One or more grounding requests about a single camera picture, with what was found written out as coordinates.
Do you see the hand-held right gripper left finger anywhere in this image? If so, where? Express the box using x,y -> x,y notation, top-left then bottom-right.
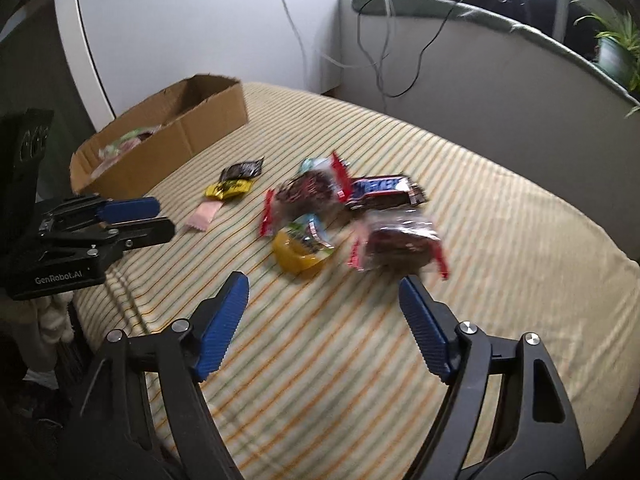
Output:
65,271 -> 250,480

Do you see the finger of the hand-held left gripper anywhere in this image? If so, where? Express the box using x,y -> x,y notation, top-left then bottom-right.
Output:
97,196 -> 162,223
107,216 -> 177,252

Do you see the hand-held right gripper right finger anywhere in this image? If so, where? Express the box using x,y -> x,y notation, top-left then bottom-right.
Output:
399,276 -> 587,480

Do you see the clear packet with pink print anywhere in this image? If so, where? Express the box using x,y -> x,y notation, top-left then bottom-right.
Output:
90,129 -> 158,178

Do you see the small pink packet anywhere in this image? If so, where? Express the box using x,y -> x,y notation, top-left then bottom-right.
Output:
185,202 -> 223,232

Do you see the clear packet of brown cake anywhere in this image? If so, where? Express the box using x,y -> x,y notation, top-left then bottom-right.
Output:
347,207 -> 450,281

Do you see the brown cardboard box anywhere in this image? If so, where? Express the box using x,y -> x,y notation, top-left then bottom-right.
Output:
70,74 -> 250,198

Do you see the yellow jelly cup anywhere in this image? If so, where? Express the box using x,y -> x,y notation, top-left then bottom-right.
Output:
272,214 -> 342,276

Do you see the black candy packet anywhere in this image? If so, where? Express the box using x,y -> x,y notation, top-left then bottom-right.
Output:
220,156 -> 265,182

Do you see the brown chocolate bar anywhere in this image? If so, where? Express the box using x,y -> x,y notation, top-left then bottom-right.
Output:
345,174 -> 427,212

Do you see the red-ended dark snack packet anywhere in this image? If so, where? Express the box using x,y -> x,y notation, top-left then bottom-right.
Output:
261,152 -> 352,238

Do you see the pale blue snack packet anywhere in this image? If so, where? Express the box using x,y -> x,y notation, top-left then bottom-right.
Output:
299,156 -> 333,175

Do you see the white cabinet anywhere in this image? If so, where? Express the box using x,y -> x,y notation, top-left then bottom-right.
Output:
52,0 -> 345,133

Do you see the potted spider plant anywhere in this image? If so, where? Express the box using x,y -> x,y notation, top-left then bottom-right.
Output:
574,10 -> 640,117

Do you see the white cable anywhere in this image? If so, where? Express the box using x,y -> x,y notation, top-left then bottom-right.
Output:
269,0 -> 363,69

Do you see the black cable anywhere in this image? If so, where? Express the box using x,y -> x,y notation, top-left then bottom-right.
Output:
356,0 -> 507,99

